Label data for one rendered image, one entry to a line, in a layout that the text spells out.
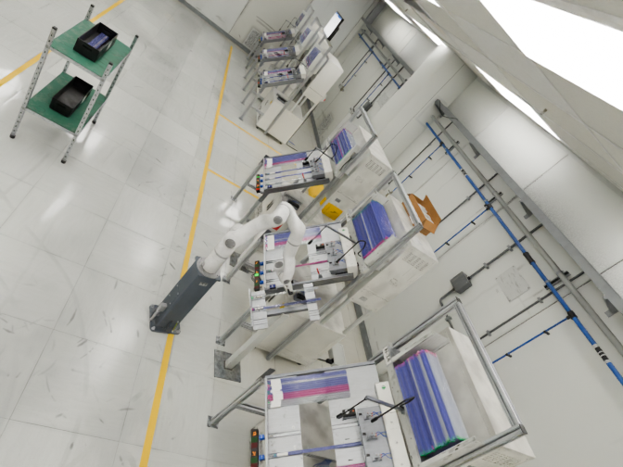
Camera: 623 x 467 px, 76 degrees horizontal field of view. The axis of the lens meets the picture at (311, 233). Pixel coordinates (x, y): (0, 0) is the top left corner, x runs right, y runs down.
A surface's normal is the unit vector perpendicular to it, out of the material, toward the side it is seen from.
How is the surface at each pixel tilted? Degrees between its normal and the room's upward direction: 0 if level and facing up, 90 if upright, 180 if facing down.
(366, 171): 90
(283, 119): 90
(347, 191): 90
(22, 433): 0
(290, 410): 45
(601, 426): 90
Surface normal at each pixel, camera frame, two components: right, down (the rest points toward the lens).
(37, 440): 0.63, -0.64
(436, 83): 0.10, 0.63
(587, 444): -0.77, -0.44
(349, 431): -0.10, -0.76
